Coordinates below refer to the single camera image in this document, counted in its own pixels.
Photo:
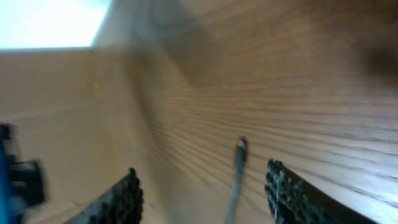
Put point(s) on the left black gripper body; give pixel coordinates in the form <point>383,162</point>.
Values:
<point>26,176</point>

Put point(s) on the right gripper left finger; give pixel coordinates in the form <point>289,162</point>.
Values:
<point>122,203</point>

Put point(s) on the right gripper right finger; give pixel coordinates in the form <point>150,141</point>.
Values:
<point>292,199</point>

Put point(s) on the blue Galaxy smartphone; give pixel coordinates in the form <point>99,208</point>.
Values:
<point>9,208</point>

